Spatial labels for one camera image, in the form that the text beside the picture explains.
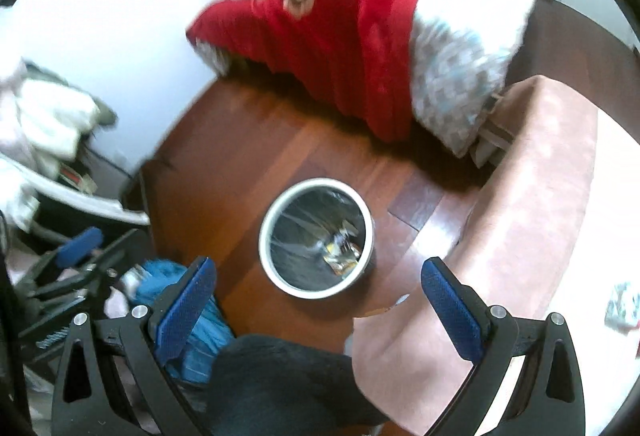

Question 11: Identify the white round trash bin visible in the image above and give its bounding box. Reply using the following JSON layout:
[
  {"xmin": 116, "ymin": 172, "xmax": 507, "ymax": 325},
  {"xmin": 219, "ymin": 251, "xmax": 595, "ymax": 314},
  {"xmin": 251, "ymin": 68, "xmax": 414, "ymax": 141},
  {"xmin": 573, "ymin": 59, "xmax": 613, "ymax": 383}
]
[{"xmin": 258, "ymin": 177, "xmax": 375, "ymax": 300}]

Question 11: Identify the blue clothing pile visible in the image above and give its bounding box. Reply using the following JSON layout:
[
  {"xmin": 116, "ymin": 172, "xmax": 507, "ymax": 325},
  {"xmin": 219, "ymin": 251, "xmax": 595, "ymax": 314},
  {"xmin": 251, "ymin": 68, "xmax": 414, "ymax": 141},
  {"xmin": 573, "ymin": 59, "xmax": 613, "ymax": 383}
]
[{"xmin": 134, "ymin": 257, "xmax": 237, "ymax": 386}]

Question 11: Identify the white clothes pile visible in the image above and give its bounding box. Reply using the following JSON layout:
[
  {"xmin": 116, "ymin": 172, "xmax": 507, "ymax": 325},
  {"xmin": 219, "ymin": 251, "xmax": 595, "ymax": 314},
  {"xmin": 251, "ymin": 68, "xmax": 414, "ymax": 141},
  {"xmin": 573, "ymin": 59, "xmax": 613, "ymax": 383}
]
[{"xmin": 1, "ymin": 58, "xmax": 117, "ymax": 232}]

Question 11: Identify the red blanket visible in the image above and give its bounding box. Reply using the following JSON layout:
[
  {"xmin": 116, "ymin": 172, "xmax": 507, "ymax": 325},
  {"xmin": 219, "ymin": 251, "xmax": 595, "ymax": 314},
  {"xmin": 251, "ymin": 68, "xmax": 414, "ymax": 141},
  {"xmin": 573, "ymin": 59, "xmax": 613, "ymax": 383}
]
[{"xmin": 186, "ymin": 0, "xmax": 418, "ymax": 142}]

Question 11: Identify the checkered bed mattress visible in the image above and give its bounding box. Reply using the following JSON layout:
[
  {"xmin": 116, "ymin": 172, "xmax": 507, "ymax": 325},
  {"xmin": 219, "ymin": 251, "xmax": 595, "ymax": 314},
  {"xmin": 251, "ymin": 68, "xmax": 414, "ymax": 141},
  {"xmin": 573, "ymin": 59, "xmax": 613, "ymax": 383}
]
[{"xmin": 192, "ymin": 0, "xmax": 535, "ymax": 156}]

